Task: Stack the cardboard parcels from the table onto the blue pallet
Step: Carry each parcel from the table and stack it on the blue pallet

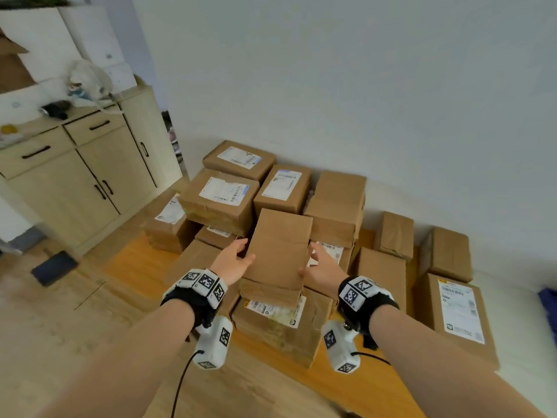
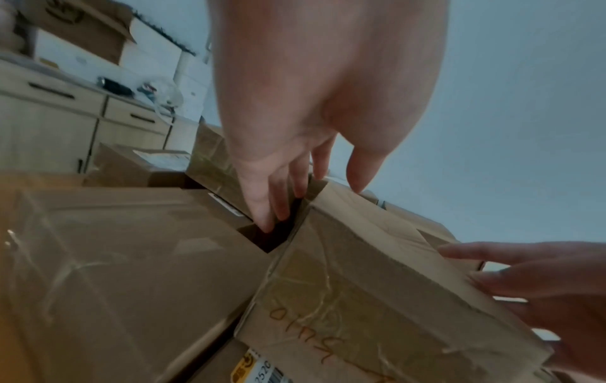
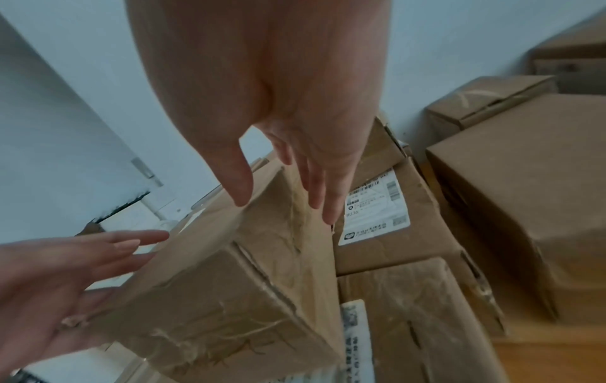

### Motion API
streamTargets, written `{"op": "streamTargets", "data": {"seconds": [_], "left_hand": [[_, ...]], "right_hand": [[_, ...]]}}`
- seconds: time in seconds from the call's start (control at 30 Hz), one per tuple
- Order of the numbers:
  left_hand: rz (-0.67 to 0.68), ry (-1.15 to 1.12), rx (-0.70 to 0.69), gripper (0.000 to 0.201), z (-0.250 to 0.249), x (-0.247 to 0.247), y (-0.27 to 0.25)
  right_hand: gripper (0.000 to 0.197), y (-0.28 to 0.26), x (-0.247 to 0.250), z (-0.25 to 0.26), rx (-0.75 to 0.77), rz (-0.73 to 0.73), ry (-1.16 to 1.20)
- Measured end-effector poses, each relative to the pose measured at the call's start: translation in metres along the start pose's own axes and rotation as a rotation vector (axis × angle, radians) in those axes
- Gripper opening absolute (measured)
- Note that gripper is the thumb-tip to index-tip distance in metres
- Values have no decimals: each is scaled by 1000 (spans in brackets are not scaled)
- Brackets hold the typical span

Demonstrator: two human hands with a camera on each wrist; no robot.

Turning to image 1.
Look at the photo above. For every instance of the large white carton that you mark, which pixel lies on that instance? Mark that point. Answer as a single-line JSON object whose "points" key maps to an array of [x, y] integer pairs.
{"points": [[93, 34], [39, 43]]}

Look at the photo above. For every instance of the beige cabinet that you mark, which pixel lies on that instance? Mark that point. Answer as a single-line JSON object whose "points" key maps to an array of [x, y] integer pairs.
{"points": [[52, 191]]}

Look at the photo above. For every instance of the person's left forearm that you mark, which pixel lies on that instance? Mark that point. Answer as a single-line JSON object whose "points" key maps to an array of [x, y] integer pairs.
{"points": [[122, 365]]}

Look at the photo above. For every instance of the blue perforated plastic pallet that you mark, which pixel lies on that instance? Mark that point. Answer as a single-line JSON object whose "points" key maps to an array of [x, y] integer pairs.
{"points": [[549, 313]]}

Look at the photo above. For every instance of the person's right hand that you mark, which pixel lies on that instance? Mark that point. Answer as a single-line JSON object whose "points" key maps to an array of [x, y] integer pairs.
{"points": [[328, 274]]}

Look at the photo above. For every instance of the plain brown parcel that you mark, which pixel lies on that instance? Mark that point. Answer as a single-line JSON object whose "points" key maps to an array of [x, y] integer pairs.
{"points": [[278, 248]]}

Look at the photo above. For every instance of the open cardboard box on cabinet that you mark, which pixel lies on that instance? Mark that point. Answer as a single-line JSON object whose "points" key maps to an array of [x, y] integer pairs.
{"points": [[13, 69]]}

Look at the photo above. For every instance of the small black object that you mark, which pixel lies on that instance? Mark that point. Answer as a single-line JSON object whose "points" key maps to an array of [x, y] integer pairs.
{"points": [[56, 109]]}

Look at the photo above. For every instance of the white low table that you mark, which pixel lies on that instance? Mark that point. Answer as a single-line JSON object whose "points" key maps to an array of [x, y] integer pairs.
{"points": [[522, 335]]}

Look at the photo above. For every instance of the dark floor object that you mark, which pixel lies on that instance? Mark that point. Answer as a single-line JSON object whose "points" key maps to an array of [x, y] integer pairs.
{"points": [[54, 267]]}

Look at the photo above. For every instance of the person's left hand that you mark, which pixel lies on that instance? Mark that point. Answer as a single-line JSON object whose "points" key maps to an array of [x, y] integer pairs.
{"points": [[230, 265]]}

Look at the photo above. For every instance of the person's right forearm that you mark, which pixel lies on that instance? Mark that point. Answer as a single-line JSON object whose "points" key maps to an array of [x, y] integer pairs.
{"points": [[435, 365]]}

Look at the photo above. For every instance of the white marker-tagged wrist camera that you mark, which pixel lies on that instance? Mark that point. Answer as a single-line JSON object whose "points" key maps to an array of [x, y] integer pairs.
{"points": [[213, 343], [341, 348]]}

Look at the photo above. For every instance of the orange wooden table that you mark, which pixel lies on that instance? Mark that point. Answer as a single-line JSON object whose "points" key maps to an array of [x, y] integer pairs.
{"points": [[139, 265]]}

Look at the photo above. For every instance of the white plastic bag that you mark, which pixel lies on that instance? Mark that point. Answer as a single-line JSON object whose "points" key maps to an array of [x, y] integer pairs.
{"points": [[89, 82]]}

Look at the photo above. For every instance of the pile of brown cardboard parcels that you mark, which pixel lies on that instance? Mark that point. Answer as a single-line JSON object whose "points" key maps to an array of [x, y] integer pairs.
{"points": [[339, 191]]}

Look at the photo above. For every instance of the small yellow object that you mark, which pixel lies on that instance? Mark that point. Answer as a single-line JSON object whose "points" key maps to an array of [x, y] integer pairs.
{"points": [[8, 129]]}

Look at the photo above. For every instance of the black wristband with marker tags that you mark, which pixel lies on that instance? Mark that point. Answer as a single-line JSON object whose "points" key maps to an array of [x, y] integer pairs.
{"points": [[378, 304], [182, 298]]}

